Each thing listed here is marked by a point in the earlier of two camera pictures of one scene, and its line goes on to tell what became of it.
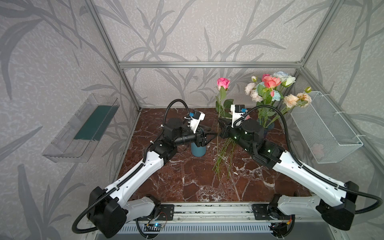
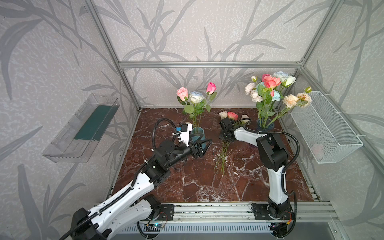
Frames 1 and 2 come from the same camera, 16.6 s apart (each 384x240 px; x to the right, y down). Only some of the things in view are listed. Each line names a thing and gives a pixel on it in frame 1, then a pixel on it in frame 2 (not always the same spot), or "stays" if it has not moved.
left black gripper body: [201, 137] -> [194, 148]
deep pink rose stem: [223, 107] -> [211, 91]
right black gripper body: [223, 130] stays
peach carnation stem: [251, 90] stays
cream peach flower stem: [291, 101] stays
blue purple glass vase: [267, 123] stays
